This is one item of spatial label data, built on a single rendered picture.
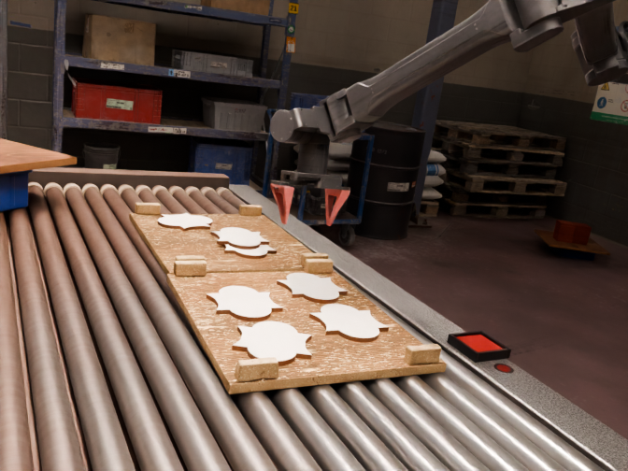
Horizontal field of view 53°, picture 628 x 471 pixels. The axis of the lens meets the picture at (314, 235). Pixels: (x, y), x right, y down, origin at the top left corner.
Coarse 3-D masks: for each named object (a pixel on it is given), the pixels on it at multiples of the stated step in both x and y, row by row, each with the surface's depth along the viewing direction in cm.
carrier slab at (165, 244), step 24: (144, 216) 154; (216, 216) 162; (240, 216) 165; (264, 216) 169; (144, 240) 140; (168, 240) 138; (192, 240) 140; (216, 240) 143; (288, 240) 150; (168, 264) 124; (216, 264) 127; (240, 264) 129; (264, 264) 131; (288, 264) 133
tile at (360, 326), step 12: (324, 312) 109; (336, 312) 110; (348, 312) 110; (360, 312) 111; (324, 324) 105; (336, 324) 105; (348, 324) 105; (360, 324) 106; (372, 324) 107; (348, 336) 102; (360, 336) 101; (372, 336) 102
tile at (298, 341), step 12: (264, 324) 101; (276, 324) 102; (288, 324) 102; (252, 336) 96; (264, 336) 97; (276, 336) 97; (288, 336) 98; (300, 336) 98; (240, 348) 93; (252, 348) 93; (264, 348) 93; (276, 348) 94; (288, 348) 94; (300, 348) 95; (288, 360) 91
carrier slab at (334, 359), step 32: (192, 288) 114; (256, 288) 118; (352, 288) 125; (192, 320) 102; (224, 320) 103; (288, 320) 106; (384, 320) 112; (224, 352) 92; (320, 352) 96; (352, 352) 98; (384, 352) 99; (224, 384) 86; (256, 384) 85; (288, 384) 87; (320, 384) 90
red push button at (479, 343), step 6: (462, 336) 111; (468, 336) 111; (474, 336) 112; (480, 336) 112; (468, 342) 109; (474, 342) 109; (480, 342) 110; (486, 342) 110; (492, 342) 110; (474, 348) 107; (480, 348) 107; (486, 348) 108; (492, 348) 108; (498, 348) 108
